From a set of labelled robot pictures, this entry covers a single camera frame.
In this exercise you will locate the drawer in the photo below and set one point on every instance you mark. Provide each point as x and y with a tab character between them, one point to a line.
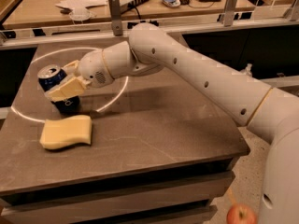
96	208
190	215

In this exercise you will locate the lower drawer front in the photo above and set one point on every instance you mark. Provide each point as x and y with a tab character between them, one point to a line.
190	215

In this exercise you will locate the grey metal post left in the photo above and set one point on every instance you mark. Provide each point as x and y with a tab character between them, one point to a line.
115	13

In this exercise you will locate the red apple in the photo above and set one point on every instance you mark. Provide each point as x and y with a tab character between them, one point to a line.
241	214

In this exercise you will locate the upper drawer front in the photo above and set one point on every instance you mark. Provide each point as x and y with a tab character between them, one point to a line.
96	208

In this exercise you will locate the blue white face mask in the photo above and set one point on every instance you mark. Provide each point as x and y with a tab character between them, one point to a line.
171	3

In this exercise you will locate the blue pepsi can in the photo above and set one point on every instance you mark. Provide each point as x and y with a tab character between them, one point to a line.
50	76

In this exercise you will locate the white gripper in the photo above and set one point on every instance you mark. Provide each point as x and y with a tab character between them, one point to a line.
93	67

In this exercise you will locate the grey metal post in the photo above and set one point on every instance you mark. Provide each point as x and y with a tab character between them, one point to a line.
229	12
115	13

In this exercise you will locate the yellow sponge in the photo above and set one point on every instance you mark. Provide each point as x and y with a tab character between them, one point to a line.
66	132

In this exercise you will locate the grey metal post right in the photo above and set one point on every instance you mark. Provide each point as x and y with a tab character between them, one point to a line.
229	12

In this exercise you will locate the clear bottle right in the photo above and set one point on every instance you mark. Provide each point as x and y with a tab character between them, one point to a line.
247	70

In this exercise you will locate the white round dish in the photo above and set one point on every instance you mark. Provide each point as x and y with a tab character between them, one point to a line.
80	14

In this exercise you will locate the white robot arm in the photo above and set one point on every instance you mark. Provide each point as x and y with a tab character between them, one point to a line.
270	113

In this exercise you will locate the white papers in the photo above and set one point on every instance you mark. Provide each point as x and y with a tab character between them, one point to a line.
81	3

